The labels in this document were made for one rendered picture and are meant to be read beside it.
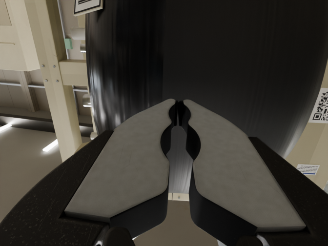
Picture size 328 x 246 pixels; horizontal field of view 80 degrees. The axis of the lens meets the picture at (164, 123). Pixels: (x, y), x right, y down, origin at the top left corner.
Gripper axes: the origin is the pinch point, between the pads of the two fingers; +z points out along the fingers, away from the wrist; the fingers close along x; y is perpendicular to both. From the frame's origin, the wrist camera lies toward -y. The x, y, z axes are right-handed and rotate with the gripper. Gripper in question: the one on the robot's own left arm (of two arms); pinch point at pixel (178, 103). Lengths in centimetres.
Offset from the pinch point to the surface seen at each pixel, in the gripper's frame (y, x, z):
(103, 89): 3.5, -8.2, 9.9
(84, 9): -4.1, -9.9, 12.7
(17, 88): 304, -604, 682
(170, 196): 70, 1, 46
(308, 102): 4.2, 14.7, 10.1
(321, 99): 11.2, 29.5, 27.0
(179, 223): 329, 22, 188
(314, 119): 15.6, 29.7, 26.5
